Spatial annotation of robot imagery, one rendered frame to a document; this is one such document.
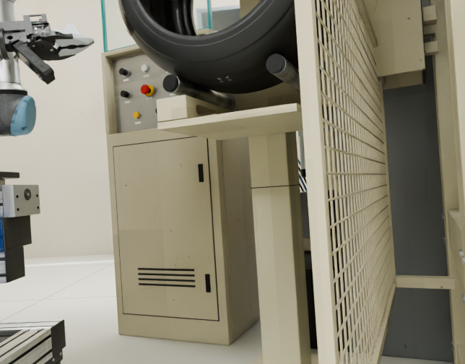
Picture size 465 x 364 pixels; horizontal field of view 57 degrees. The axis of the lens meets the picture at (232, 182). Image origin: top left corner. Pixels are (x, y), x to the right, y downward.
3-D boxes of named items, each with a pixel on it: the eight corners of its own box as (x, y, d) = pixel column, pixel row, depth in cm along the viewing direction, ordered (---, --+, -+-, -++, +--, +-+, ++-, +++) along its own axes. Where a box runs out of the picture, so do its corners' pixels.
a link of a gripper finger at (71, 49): (90, 26, 109) (52, 29, 106) (94, 45, 107) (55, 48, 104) (92, 35, 111) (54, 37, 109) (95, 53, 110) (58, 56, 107)
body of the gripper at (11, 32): (48, 12, 103) (-7, 16, 99) (54, 40, 100) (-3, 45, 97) (53, 34, 110) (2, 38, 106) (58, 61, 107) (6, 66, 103)
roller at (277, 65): (303, 84, 129) (318, 82, 127) (304, 99, 129) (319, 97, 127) (264, 55, 97) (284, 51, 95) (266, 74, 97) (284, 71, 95)
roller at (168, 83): (234, 109, 139) (222, 112, 140) (232, 95, 139) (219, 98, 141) (177, 89, 107) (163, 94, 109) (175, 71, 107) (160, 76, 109)
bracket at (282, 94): (215, 121, 144) (213, 92, 144) (333, 105, 128) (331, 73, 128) (211, 120, 141) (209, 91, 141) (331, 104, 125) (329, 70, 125)
